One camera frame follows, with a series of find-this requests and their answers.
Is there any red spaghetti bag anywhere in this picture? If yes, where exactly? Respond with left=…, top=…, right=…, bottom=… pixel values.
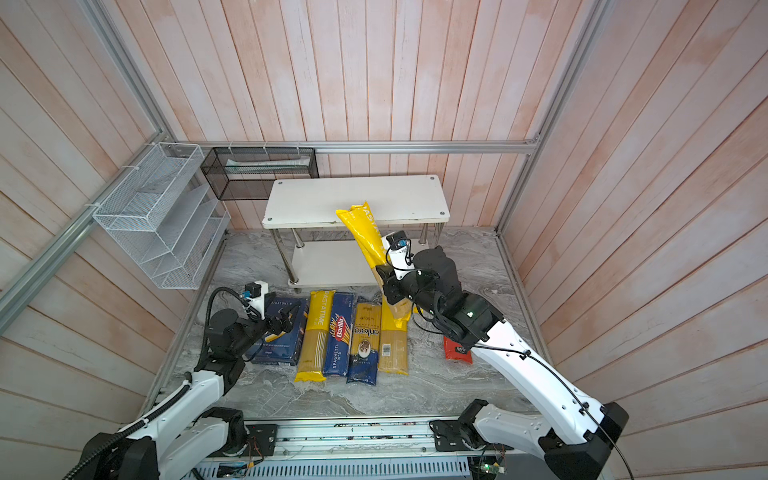
left=443, top=337, right=473, bottom=365

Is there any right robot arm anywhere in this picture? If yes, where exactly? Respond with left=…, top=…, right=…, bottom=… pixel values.
left=376, top=232, right=629, bottom=479

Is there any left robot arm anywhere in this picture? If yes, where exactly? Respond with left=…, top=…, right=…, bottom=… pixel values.
left=65, top=281, right=301, bottom=479

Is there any blue Barilla pasta box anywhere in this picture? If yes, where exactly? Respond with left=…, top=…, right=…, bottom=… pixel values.
left=245, top=297, right=309, bottom=366

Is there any white two-tier shelf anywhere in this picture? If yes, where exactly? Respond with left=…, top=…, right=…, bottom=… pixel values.
left=262, top=175, right=450, bottom=290

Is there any yellow spaghetti bag with barcode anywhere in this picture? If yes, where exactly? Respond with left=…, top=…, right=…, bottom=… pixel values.
left=378, top=296, right=412, bottom=375

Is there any yellow Pastatime spaghetti bag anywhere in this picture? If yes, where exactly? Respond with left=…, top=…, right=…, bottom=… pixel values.
left=295, top=290, right=335, bottom=382

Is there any blue Barilla spaghetti box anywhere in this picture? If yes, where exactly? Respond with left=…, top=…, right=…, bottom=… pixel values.
left=322, top=292, right=357, bottom=377

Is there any dark blue spaghetti bag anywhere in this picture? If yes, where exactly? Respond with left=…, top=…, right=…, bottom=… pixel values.
left=347, top=302, right=381, bottom=386

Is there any black mesh basket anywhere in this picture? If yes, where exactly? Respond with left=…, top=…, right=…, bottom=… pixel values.
left=201, top=146, right=319, bottom=201

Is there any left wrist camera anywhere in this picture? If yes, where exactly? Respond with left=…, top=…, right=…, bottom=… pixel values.
left=241, top=281, right=269, bottom=320

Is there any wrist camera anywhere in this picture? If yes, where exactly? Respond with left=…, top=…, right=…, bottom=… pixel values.
left=382, top=230, right=414, bottom=273
left=241, top=281, right=269, bottom=320

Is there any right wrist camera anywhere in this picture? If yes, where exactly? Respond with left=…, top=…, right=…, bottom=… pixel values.
left=382, top=230, right=414, bottom=273

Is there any white wire mesh rack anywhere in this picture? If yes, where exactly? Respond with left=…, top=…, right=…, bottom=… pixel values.
left=94, top=143, right=230, bottom=290

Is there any aluminium frame back bar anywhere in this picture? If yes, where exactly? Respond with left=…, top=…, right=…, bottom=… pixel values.
left=196, top=140, right=538, bottom=154

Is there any aluminium frame bar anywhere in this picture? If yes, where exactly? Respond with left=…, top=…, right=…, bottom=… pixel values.
left=1, top=131, right=172, bottom=334
left=196, top=140, right=538, bottom=154

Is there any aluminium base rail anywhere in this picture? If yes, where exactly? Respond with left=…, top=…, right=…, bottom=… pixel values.
left=113, top=413, right=604, bottom=480

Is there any aluminium frame left bar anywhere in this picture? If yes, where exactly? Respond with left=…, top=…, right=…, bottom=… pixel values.
left=1, top=131, right=172, bottom=334

